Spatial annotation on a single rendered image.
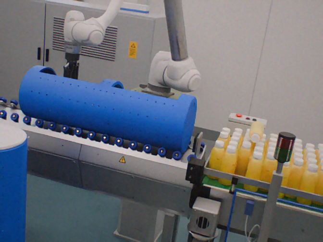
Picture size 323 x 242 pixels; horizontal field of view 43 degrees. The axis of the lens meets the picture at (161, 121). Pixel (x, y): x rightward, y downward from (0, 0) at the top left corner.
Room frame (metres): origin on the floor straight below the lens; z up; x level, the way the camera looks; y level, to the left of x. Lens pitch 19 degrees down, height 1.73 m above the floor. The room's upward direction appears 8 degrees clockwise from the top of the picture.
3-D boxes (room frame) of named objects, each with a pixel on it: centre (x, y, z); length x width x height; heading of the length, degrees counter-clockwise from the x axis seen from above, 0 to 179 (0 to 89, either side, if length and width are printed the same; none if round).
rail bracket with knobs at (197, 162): (1.68, -0.18, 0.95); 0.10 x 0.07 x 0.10; 165
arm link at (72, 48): (2.12, 0.51, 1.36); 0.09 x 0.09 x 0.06
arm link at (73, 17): (2.11, 0.50, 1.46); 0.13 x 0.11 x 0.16; 40
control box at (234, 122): (2.11, -0.46, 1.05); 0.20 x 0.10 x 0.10; 75
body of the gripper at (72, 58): (2.12, 0.51, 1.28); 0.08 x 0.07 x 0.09; 165
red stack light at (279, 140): (1.44, -0.47, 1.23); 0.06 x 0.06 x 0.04
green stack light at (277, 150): (1.44, -0.47, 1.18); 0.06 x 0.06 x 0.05
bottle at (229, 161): (1.70, -0.33, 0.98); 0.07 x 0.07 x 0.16
